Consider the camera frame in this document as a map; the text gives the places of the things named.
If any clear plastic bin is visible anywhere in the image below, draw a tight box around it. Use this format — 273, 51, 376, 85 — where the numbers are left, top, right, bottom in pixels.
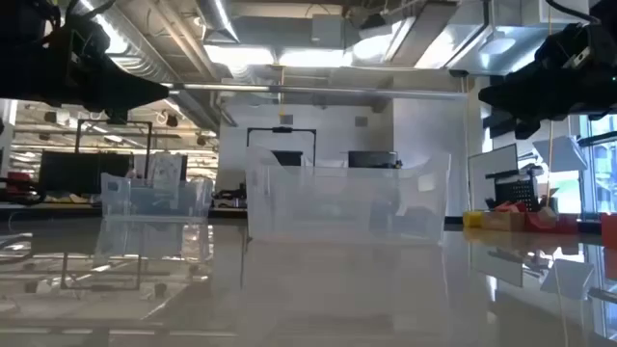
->
98, 172, 214, 224
244, 146, 453, 244

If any natural wood arch block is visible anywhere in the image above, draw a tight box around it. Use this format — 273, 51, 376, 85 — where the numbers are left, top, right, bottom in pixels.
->
481, 210, 527, 233

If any red bench object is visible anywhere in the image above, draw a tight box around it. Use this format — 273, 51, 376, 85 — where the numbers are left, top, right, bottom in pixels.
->
4, 171, 34, 195

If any black perforated panel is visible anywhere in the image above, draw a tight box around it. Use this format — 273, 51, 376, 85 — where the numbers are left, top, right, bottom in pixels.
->
484, 163, 546, 214

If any silver ribbed ventilation duct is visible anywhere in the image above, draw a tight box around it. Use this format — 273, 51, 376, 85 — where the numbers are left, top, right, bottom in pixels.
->
79, 0, 223, 134

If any grey ceiling pipe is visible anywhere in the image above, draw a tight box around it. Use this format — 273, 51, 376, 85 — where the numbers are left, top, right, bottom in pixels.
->
161, 81, 469, 101

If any large black monitor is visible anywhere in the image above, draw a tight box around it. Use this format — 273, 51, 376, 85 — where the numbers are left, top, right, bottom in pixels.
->
38, 149, 134, 196

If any white sheet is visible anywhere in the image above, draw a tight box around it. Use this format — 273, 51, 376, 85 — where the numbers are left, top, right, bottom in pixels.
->
146, 152, 185, 192

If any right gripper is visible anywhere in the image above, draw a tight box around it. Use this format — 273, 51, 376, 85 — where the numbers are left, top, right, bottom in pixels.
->
478, 18, 617, 140

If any white hanging shade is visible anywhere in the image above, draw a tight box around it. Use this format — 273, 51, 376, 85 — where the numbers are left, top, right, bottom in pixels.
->
531, 134, 588, 174

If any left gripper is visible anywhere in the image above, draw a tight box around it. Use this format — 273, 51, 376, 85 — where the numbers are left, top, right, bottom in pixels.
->
0, 0, 170, 114

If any white board panel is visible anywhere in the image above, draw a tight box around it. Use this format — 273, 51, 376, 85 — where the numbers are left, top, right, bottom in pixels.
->
467, 143, 521, 212

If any ceiling light panel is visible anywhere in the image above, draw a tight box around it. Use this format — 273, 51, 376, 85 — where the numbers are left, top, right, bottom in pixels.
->
202, 43, 351, 69

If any yellow rectangular block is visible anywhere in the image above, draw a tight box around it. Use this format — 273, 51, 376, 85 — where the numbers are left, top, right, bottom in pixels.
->
462, 210, 485, 229

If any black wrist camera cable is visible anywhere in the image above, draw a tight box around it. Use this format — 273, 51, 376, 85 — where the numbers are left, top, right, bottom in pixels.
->
545, 0, 602, 25

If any silver smooth ventilation duct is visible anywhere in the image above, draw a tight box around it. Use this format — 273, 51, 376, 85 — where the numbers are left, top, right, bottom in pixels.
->
195, 0, 241, 44

